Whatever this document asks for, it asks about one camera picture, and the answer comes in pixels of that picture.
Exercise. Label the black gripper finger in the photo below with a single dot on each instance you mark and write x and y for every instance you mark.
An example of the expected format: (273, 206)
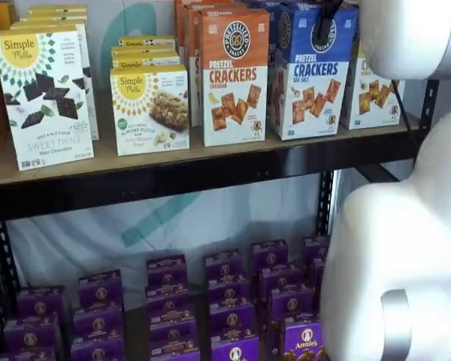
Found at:
(325, 32)

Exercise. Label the blue white pretzel crackers box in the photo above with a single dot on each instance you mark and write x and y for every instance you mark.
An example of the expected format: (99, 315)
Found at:
(315, 94)
(259, 3)

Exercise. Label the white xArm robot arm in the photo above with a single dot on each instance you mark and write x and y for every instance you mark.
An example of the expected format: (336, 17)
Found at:
(398, 244)

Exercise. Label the gold honey mustard crackers box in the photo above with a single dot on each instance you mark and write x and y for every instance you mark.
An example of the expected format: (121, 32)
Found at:
(372, 105)

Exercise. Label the orange cheddar pretzel crackers box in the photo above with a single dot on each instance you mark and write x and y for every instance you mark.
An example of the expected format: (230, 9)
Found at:
(194, 37)
(179, 22)
(235, 94)

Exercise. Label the wooden shelf board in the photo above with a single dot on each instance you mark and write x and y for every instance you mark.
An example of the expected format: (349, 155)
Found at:
(196, 150)

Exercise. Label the Simple Mills almond bars box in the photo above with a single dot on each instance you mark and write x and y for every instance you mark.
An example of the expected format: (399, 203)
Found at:
(150, 113)
(143, 51)
(143, 62)
(146, 41)

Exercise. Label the black metal shelf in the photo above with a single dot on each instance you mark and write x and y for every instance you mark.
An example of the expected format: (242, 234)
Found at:
(248, 210)

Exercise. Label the purple Annie's snack box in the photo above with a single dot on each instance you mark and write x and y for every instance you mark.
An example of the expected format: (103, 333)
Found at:
(235, 349)
(40, 302)
(317, 272)
(304, 344)
(97, 351)
(100, 287)
(98, 325)
(31, 334)
(171, 331)
(270, 255)
(174, 353)
(167, 304)
(231, 319)
(315, 250)
(26, 355)
(281, 279)
(227, 290)
(291, 306)
(223, 265)
(166, 270)

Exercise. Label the Simple Mills Sweet Thins box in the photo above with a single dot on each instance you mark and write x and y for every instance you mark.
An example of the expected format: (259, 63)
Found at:
(56, 9)
(52, 19)
(41, 113)
(90, 94)

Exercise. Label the black metal rack side beam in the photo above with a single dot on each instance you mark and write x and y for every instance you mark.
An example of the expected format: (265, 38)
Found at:
(376, 173)

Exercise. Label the black perforated rack post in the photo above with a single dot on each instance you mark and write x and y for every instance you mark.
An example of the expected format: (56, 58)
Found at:
(2, 263)
(431, 101)
(327, 203)

